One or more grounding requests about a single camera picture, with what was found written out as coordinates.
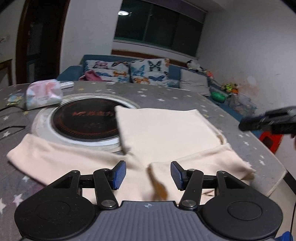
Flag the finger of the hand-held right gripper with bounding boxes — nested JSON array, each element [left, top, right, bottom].
[[238, 115, 272, 131]]

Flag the blue patterned packet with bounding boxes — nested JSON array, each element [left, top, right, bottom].
[[4, 93, 25, 107]]

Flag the grey star tablecloth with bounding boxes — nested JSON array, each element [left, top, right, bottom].
[[0, 80, 287, 241]]

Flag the wooden chair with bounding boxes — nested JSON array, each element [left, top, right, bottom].
[[0, 58, 13, 87]]

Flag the blue corner sofa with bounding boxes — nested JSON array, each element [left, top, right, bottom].
[[57, 54, 262, 138]]

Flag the large butterfly print cushion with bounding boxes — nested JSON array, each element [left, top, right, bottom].
[[129, 58, 171, 88]]

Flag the small butterfly print cushion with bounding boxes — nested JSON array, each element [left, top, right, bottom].
[[83, 60, 130, 83]]

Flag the green bowl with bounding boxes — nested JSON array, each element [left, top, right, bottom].
[[211, 91, 226, 103]]

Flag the round induction cooker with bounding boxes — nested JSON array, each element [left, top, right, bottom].
[[31, 94, 139, 154]]

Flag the red plastic stool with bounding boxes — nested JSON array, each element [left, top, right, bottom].
[[259, 131, 284, 153]]

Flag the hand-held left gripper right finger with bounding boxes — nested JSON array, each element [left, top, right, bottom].
[[171, 161, 249, 209]]

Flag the dark wooden door frame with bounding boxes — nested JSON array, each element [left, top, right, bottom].
[[15, 0, 70, 85]]

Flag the pink cloth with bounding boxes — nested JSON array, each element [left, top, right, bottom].
[[80, 70, 105, 82]]

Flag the clear plastic storage box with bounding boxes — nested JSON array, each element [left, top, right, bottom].
[[228, 92, 257, 115]]

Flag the black and white plush toy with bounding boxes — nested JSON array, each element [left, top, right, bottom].
[[186, 60, 203, 72]]

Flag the cream garment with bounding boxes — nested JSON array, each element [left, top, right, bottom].
[[6, 105, 256, 205]]

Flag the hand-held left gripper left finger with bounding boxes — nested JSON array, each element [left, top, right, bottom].
[[50, 161, 127, 209]]

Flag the pink and white tissue pack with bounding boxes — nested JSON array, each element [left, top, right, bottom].
[[26, 79, 63, 110]]

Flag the dark window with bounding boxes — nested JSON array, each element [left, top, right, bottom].
[[113, 0, 206, 57]]

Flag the grey cushion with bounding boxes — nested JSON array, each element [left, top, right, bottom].
[[179, 69, 210, 96]]

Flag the brown teddy bear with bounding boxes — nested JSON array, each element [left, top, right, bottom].
[[221, 83, 239, 93]]

